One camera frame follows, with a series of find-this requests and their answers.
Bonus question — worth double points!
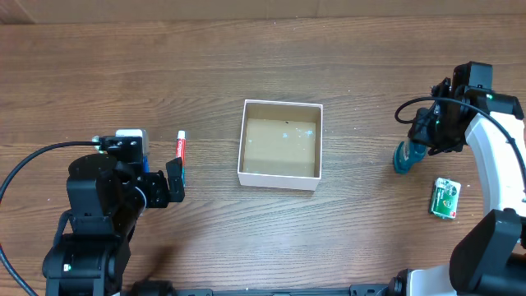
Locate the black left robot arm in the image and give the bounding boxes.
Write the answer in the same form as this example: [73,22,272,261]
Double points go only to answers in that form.
[42,154,184,295]

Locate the teal Listerine mouthwash bottle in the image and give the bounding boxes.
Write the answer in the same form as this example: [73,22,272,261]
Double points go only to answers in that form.
[393,139,427,174]

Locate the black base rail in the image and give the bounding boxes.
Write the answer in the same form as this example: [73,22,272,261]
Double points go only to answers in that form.
[122,280,395,296]

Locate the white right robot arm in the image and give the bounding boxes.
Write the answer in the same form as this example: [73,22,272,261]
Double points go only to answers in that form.
[385,78,525,295]

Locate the blue disposable razor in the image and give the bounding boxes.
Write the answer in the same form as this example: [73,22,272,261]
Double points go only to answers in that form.
[143,155,150,173]

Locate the Colgate toothpaste tube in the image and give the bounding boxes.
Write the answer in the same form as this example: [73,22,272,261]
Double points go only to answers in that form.
[176,130,187,186]

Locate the green Dettol soap bar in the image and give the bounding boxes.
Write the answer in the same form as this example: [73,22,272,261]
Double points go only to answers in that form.
[429,178,461,220]

